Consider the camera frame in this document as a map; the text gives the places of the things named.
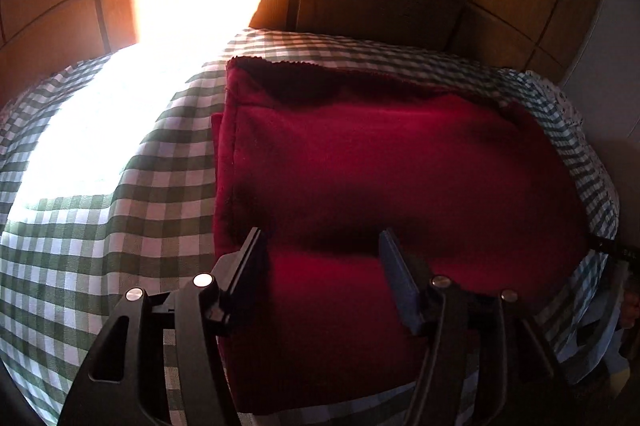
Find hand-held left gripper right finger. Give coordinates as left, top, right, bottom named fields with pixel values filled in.
left=378, top=229, right=576, bottom=426

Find red garment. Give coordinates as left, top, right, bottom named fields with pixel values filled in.
left=210, top=56, right=588, bottom=417

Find wooden headboard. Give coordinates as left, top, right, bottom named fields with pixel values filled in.
left=247, top=0, right=471, bottom=51

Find black bar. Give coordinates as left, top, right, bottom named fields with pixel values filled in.
left=587, top=233, right=640, bottom=261

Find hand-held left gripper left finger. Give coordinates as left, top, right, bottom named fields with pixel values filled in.
left=57, top=227, right=268, bottom=426

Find green checkered blanket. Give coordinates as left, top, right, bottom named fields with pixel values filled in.
left=0, top=27, right=621, bottom=426

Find light blue cloth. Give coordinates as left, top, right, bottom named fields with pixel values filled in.
left=567, top=256, right=632, bottom=389

